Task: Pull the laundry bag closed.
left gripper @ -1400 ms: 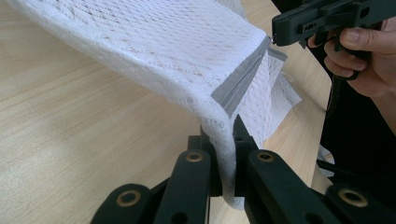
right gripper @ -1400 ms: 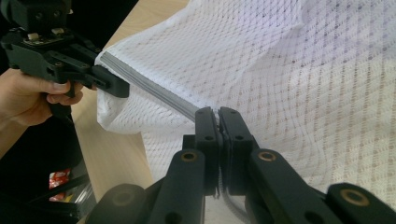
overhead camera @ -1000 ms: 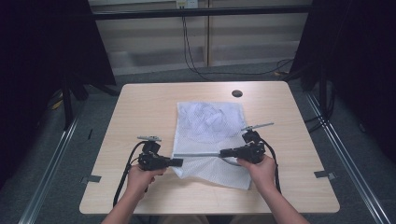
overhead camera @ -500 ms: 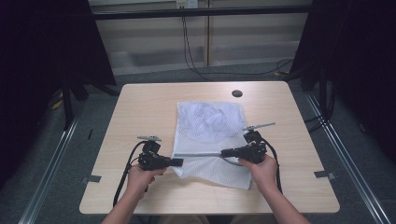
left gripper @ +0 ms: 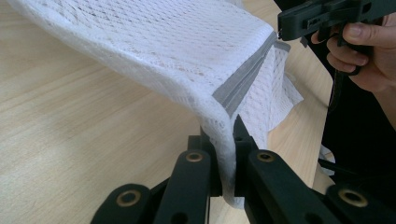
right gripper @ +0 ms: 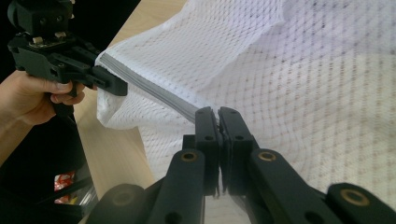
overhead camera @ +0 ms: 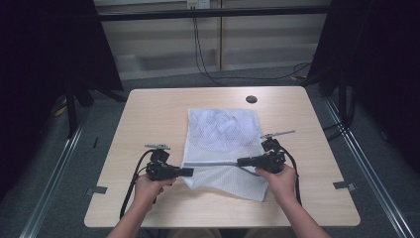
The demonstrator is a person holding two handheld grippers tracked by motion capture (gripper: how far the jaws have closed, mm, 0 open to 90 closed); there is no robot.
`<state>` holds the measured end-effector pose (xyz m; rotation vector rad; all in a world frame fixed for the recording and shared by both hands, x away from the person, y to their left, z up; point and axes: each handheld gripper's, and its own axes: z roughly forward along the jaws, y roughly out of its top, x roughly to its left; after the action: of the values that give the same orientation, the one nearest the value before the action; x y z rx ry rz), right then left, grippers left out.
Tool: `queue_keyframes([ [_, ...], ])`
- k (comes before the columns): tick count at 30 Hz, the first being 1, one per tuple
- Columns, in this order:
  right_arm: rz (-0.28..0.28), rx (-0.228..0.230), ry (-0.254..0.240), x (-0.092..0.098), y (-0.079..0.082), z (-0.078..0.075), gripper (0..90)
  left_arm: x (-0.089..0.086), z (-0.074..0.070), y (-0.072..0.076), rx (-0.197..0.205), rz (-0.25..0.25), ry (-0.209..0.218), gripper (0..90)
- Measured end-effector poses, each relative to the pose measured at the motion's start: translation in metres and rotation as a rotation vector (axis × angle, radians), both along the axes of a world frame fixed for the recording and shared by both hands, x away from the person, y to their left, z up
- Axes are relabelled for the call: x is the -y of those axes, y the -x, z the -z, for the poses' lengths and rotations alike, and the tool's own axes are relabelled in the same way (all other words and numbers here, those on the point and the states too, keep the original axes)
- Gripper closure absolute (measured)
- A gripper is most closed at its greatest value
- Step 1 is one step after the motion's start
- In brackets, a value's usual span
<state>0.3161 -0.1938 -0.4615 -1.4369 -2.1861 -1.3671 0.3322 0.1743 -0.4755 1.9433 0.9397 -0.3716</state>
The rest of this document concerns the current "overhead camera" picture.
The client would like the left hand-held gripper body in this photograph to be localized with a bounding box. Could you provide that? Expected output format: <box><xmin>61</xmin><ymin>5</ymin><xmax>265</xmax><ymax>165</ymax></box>
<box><xmin>144</xmin><ymin>143</ymin><xmax>181</xmax><ymax>181</ymax></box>

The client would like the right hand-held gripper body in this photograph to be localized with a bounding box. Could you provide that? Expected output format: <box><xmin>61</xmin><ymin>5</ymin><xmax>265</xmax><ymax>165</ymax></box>
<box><xmin>257</xmin><ymin>129</ymin><xmax>296</xmax><ymax>175</ymax></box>

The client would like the white mesh laundry bag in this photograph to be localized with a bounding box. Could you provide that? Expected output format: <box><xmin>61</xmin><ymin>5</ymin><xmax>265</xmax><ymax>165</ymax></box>
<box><xmin>180</xmin><ymin>107</ymin><xmax>270</xmax><ymax>202</ymax></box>

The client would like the person's left hand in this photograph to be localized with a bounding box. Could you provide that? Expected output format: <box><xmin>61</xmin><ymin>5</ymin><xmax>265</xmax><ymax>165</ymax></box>
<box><xmin>133</xmin><ymin>174</ymin><xmax>176</xmax><ymax>210</ymax></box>

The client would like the person's right hand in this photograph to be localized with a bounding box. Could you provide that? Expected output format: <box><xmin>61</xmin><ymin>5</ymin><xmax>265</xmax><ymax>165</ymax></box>
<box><xmin>255</xmin><ymin>164</ymin><xmax>298</xmax><ymax>206</ymax></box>

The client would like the pale blue garment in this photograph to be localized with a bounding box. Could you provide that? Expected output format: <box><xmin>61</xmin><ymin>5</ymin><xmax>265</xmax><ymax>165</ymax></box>
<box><xmin>188</xmin><ymin>108</ymin><xmax>261</xmax><ymax>152</ymax></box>

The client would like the grey tape strip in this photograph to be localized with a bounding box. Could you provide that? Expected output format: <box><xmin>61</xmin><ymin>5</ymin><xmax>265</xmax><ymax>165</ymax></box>
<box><xmin>84</xmin><ymin>185</ymin><xmax>109</xmax><ymax>196</ymax></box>
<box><xmin>332</xmin><ymin>180</ymin><xmax>358</xmax><ymax>192</ymax></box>

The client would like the black metal stand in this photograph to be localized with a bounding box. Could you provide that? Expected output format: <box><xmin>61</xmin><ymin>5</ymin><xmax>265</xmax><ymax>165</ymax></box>
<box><xmin>63</xmin><ymin>77</ymin><xmax>95</xmax><ymax>140</ymax></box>

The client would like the black curtain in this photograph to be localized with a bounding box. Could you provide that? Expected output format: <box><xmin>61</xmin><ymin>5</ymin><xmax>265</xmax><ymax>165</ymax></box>
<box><xmin>306</xmin><ymin>0</ymin><xmax>420</xmax><ymax>175</ymax></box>
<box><xmin>0</xmin><ymin>0</ymin><xmax>124</xmax><ymax>201</ymax></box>

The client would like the black horizontal bar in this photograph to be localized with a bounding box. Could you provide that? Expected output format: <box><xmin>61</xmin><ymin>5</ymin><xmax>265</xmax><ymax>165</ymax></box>
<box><xmin>98</xmin><ymin>5</ymin><xmax>332</xmax><ymax>23</ymax></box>

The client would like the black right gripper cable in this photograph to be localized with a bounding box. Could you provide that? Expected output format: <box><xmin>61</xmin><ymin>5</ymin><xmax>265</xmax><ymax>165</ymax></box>
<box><xmin>278</xmin><ymin>146</ymin><xmax>303</xmax><ymax>206</ymax></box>

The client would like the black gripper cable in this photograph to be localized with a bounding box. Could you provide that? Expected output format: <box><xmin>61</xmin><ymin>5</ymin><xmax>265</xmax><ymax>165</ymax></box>
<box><xmin>278</xmin><ymin>146</ymin><xmax>303</xmax><ymax>206</ymax></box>
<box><xmin>119</xmin><ymin>148</ymin><xmax>159</xmax><ymax>220</ymax></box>

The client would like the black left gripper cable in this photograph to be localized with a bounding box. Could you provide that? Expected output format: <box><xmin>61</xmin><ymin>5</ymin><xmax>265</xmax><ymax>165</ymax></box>
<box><xmin>119</xmin><ymin>148</ymin><xmax>159</xmax><ymax>220</ymax></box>

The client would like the black cable bundle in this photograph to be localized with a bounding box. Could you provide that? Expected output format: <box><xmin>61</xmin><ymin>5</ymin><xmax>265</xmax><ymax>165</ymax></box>
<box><xmin>321</xmin><ymin>121</ymin><xmax>347</xmax><ymax>143</ymax></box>

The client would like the metal floor rail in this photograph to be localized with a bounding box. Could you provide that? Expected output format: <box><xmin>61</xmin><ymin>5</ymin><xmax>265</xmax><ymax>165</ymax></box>
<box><xmin>19</xmin><ymin>108</ymin><xmax>91</xmax><ymax>238</ymax></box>
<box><xmin>322</xmin><ymin>97</ymin><xmax>416</xmax><ymax>238</ymax></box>

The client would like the black floor cable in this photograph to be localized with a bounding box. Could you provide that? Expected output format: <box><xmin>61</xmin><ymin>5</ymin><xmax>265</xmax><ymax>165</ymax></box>
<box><xmin>192</xmin><ymin>17</ymin><xmax>312</xmax><ymax>87</ymax></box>

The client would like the white wall outlet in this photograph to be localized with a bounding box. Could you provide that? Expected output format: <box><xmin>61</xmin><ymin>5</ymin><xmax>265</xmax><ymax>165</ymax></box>
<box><xmin>186</xmin><ymin>0</ymin><xmax>212</xmax><ymax>10</ymax></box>

